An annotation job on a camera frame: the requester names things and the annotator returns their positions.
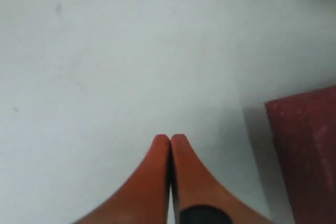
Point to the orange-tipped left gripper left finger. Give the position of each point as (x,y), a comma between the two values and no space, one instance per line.
(144,197)

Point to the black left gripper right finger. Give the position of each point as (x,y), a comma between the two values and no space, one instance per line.
(197,196)

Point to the small top red brick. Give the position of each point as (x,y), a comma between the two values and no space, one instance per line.
(303,127)

